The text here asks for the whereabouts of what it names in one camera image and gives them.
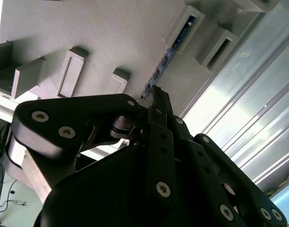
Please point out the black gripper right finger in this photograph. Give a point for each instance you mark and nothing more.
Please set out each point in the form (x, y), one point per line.
(229, 170)

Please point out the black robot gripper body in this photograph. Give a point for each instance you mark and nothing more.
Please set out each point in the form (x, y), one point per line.
(99, 201)

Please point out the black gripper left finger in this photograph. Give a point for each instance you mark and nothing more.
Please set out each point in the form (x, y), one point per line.
(64, 111)

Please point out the blue RAM stick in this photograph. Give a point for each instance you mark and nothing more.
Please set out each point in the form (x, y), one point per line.
(159, 70)

